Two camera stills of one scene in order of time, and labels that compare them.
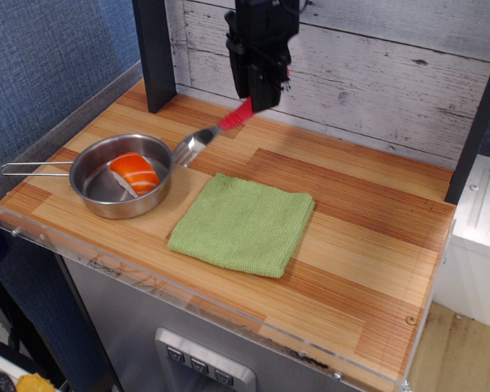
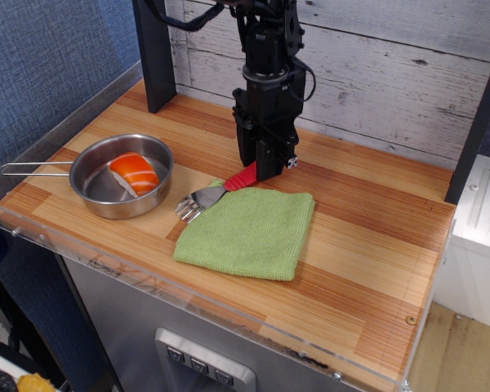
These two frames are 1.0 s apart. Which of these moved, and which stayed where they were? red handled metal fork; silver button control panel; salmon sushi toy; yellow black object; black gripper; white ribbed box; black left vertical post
Moved: black gripper; red handled metal fork
Stayed: silver button control panel; salmon sushi toy; black left vertical post; white ribbed box; yellow black object
